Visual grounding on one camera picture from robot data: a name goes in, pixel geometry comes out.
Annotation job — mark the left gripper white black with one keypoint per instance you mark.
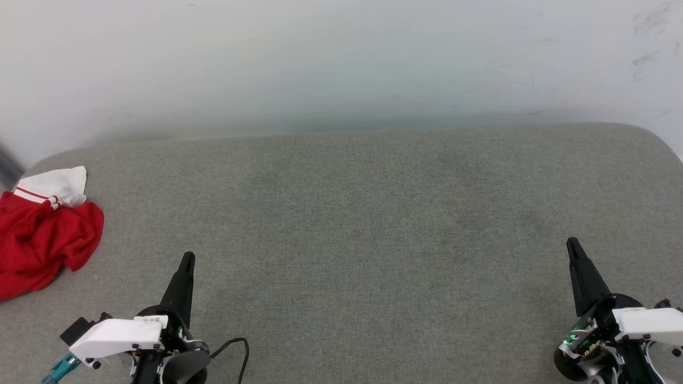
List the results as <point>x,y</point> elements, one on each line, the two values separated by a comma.
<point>120,336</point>

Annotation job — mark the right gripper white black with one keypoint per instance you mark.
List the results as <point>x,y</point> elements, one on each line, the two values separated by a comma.
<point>648,322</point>

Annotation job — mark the red and white shirt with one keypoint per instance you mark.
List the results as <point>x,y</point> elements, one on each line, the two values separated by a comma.
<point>37,245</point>

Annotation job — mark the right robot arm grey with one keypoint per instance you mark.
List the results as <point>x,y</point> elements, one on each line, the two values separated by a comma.
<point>597,372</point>

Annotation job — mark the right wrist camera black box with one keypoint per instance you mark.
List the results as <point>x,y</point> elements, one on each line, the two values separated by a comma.
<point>664,304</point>

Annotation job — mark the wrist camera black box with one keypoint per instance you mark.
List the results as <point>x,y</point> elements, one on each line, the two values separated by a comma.
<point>80,329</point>
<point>664,304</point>

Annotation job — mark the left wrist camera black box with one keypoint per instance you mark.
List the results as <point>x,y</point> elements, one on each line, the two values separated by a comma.
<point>80,329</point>

